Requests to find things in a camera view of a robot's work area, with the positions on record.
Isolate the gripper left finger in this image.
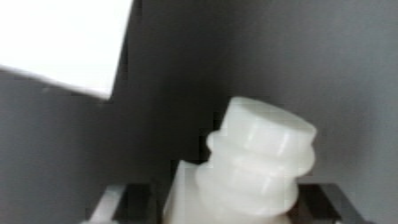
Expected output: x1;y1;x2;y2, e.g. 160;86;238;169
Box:
82;184;156;224

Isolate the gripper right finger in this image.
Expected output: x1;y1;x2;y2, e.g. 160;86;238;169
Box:
295;184;375;224

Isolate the white table leg front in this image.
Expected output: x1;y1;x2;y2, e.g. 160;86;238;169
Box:
162;97;316;224

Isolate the white sheet with markers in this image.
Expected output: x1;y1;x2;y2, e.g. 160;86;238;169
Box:
0;0;135;99

